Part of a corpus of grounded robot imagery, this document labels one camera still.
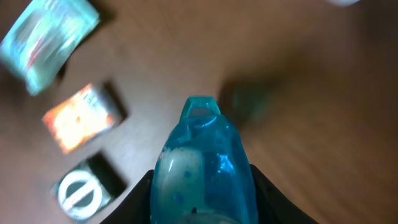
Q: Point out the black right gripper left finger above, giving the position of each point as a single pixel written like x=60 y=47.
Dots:
x=135 y=208

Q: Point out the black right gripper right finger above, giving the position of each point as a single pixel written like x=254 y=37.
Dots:
x=273 y=206

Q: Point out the green round-logo box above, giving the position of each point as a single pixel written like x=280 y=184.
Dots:
x=88 y=188

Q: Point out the blue liquid bottle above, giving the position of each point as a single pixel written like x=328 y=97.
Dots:
x=202 y=174

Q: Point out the orange tissue pack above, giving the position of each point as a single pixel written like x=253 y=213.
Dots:
x=85 y=115

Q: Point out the white green packet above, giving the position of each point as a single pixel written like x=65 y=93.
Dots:
x=43 y=38

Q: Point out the white barcode scanner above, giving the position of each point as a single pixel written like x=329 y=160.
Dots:
x=342 y=3

